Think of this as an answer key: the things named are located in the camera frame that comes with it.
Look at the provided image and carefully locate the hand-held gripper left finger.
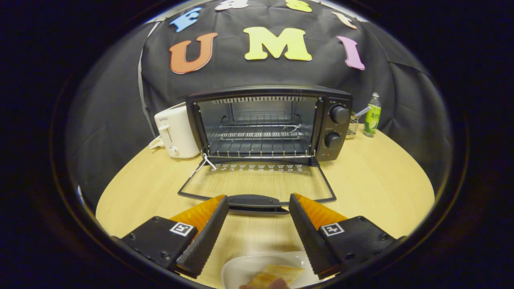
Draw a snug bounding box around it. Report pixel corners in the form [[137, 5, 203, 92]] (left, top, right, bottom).
[[110, 195, 229, 278]]

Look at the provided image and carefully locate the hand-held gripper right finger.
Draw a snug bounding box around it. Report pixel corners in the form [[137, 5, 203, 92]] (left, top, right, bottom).
[[289, 193, 406, 280]]

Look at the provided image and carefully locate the yellow bread pastry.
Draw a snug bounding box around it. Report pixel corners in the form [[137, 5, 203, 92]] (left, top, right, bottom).
[[249, 264, 306, 288]]

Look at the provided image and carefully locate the white plate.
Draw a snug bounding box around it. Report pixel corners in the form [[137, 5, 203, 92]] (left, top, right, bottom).
[[221, 251, 322, 289]]

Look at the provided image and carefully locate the black toaster oven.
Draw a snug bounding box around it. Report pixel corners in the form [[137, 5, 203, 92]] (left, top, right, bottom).
[[178, 85, 353, 213]]

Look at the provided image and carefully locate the white pop-up toaster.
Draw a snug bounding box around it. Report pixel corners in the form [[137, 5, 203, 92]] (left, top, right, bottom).
[[154, 105, 200, 159]]

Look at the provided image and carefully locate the green drink bottle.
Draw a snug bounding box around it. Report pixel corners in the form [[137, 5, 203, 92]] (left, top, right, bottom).
[[363, 93, 382, 138]]

